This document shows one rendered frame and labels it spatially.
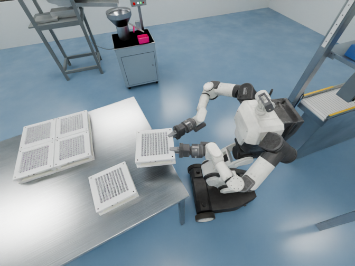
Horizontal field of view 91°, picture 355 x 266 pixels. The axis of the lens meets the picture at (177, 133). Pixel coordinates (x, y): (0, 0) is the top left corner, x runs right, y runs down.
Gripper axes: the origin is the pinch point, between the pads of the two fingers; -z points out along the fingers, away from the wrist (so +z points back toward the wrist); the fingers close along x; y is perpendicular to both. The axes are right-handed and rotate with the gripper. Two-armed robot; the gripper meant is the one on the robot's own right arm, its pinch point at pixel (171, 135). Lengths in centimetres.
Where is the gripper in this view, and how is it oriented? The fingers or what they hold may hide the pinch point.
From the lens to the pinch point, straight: 118.0
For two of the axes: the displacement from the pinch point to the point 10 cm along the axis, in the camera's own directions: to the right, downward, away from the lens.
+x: 0.0, 6.2, 7.9
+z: 7.9, -4.8, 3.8
